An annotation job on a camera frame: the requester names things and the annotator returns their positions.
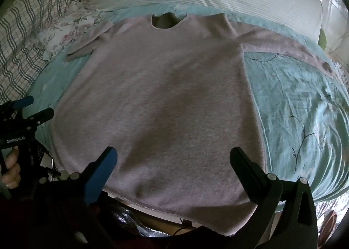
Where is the green plaid blanket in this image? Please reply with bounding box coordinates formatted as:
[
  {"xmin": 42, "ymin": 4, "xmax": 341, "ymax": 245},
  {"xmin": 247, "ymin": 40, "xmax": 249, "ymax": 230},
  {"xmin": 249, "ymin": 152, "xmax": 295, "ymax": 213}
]
[{"xmin": 1, "ymin": 0, "xmax": 79, "ymax": 103}]

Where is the grey knit sweater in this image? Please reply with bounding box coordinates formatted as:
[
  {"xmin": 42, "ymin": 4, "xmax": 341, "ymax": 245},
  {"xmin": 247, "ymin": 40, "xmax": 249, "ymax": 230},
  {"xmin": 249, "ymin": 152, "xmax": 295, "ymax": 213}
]
[{"xmin": 50, "ymin": 14, "xmax": 332, "ymax": 235}]

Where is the white floral pillow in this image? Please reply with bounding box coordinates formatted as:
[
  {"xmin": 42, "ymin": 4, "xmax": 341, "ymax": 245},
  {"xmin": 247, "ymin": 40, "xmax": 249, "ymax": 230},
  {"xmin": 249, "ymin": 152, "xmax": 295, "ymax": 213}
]
[{"xmin": 33, "ymin": 2, "xmax": 112, "ymax": 61}]

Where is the person left hand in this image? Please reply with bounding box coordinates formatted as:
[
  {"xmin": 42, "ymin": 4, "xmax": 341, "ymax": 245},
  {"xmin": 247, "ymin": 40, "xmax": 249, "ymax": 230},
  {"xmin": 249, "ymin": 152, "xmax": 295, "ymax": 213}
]
[{"xmin": 2, "ymin": 147, "xmax": 21, "ymax": 189}]

